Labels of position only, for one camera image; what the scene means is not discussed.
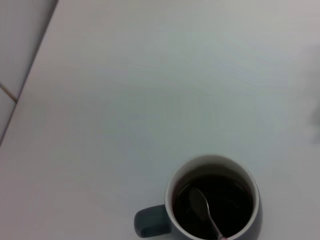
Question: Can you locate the pink handled metal spoon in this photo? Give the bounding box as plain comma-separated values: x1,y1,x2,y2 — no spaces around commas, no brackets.
188,187,230,240

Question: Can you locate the dark grey ceramic cup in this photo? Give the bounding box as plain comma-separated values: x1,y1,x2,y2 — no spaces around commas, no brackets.
134,153,263,240

